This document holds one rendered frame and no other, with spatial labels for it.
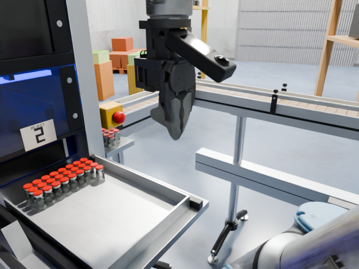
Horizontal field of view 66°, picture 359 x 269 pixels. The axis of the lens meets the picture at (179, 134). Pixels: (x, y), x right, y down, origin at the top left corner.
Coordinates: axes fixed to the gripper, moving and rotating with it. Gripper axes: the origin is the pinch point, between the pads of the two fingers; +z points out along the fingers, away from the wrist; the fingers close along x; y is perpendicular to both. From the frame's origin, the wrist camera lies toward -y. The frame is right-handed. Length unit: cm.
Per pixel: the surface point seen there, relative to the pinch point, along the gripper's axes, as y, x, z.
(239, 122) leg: 24, -86, 31
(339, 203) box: -27, -82, 55
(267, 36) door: 247, -760, 38
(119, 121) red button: 35.5, -16.6, 10.7
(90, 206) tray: 20.6, 7.8, 21.4
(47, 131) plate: 38.7, 5.1, 7.4
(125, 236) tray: 6.8, 9.6, 21.4
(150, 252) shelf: 0.0, 9.5, 21.6
